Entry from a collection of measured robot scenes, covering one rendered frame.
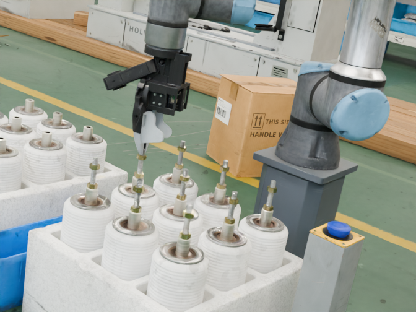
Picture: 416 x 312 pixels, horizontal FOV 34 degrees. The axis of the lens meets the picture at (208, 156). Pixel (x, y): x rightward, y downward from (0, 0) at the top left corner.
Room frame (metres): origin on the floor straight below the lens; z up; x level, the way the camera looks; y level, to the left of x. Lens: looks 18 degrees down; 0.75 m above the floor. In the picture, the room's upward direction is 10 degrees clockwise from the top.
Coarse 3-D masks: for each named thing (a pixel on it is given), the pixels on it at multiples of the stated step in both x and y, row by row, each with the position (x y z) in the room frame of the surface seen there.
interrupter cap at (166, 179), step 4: (160, 176) 1.35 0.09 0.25; (164, 176) 1.35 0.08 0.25; (168, 176) 1.36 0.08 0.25; (160, 180) 1.33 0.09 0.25; (164, 180) 1.33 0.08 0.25; (168, 180) 1.34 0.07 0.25; (192, 180) 1.36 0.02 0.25; (168, 184) 1.31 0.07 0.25; (172, 184) 1.31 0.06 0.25; (176, 184) 1.32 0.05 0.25; (180, 184) 1.32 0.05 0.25; (188, 184) 1.33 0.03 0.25; (192, 184) 1.33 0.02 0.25; (180, 188) 1.31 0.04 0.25
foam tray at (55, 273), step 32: (32, 256) 1.13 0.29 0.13; (64, 256) 1.08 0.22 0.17; (96, 256) 1.09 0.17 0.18; (288, 256) 1.22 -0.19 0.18; (32, 288) 1.13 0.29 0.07; (64, 288) 1.07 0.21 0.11; (96, 288) 1.02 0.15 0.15; (128, 288) 0.99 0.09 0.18; (256, 288) 1.07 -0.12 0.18; (288, 288) 1.16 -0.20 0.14
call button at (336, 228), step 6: (330, 222) 1.06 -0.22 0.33; (336, 222) 1.07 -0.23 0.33; (342, 222) 1.07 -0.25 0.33; (330, 228) 1.05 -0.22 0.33; (336, 228) 1.04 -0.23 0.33; (342, 228) 1.05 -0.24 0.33; (348, 228) 1.05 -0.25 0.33; (336, 234) 1.04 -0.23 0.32; (342, 234) 1.04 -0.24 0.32; (348, 234) 1.05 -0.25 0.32
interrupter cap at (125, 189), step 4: (120, 184) 1.26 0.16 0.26; (124, 184) 1.27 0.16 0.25; (128, 184) 1.27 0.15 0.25; (144, 184) 1.28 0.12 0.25; (120, 188) 1.24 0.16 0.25; (124, 188) 1.25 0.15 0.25; (128, 188) 1.26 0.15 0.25; (148, 188) 1.27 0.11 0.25; (152, 188) 1.27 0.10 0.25; (120, 192) 1.23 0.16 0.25; (124, 192) 1.23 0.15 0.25; (128, 192) 1.23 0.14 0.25; (144, 192) 1.25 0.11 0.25; (148, 192) 1.25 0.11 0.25; (152, 192) 1.25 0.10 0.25; (128, 196) 1.21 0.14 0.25; (132, 196) 1.21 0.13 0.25; (144, 196) 1.22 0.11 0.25; (148, 196) 1.23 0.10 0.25; (152, 196) 1.23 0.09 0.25
